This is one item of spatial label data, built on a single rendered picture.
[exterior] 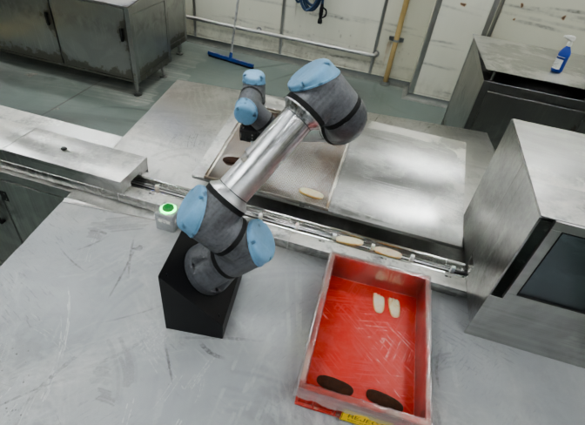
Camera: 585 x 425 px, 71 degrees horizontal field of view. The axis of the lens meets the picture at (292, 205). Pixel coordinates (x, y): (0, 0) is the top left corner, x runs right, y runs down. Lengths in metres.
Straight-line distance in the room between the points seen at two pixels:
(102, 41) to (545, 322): 3.85
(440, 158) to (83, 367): 1.50
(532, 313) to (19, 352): 1.38
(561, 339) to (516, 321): 0.13
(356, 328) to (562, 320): 0.56
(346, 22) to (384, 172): 3.42
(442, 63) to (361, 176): 3.16
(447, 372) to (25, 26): 4.38
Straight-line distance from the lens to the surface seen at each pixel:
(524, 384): 1.42
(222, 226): 0.99
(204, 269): 1.12
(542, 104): 3.07
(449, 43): 4.69
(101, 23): 4.17
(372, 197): 1.63
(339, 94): 1.01
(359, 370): 1.23
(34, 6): 4.58
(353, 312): 1.34
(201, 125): 2.13
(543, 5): 5.02
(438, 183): 1.78
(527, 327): 1.40
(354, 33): 5.02
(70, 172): 1.75
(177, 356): 1.22
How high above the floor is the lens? 1.87
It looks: 40 degrees down
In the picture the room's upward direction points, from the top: 8 degrees clockwise
